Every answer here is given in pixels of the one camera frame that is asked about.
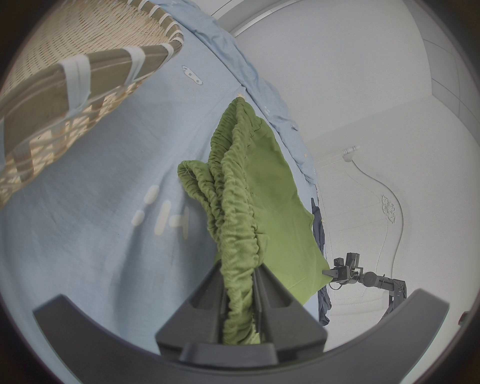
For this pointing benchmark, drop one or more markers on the dark blue T-shirt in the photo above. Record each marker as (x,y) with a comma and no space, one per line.
(318,228)

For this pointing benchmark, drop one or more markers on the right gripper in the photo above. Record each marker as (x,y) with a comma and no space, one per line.
(342,274)

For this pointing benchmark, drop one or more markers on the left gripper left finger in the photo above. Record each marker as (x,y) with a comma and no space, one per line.
(198,315)

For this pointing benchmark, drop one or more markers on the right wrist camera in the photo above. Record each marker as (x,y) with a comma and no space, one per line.
(352,260)

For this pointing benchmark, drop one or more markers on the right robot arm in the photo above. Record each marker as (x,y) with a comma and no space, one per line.
(397,288)

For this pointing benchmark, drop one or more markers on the round woven basket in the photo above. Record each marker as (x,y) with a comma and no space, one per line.
(56,56)

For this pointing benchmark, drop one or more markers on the green shorts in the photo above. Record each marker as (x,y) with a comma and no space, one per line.
(262,168)

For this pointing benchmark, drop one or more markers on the pale blue quilt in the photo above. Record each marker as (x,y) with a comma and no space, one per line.
(240,75)

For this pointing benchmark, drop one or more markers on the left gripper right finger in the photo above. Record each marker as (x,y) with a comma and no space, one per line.
(281,315)

